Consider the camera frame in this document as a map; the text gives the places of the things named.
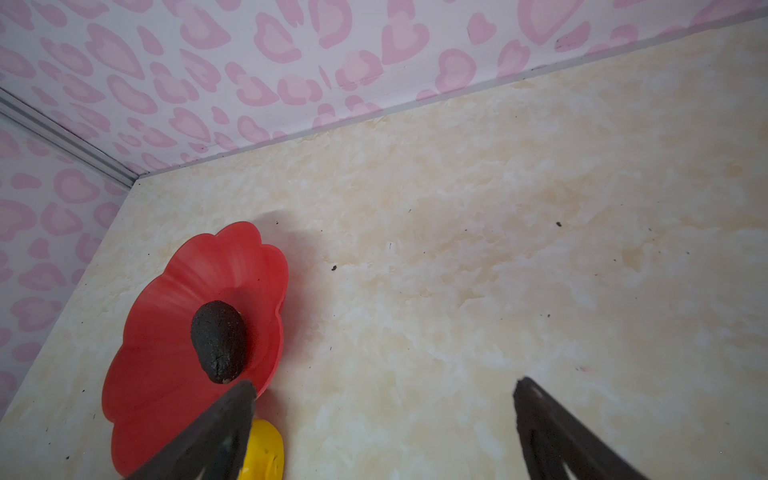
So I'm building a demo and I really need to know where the aluminium corner frame post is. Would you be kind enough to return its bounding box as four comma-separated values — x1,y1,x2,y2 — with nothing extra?
1,89,139,190

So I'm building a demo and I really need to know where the yellow fake corn cob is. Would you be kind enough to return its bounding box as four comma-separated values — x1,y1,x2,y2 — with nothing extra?
238,419,285,480

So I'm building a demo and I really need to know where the dark fake avocado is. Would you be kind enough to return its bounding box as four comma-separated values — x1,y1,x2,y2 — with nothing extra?
190,300,247,384

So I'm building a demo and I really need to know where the red flower-shaped fruit bowl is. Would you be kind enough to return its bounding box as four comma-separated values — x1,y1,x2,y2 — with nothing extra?
102,222,289,477

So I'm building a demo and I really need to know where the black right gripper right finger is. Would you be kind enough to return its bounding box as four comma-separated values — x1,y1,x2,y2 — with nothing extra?
513,377,645,479

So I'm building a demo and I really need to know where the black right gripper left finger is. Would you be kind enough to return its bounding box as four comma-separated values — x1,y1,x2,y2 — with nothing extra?
129,380,256,479

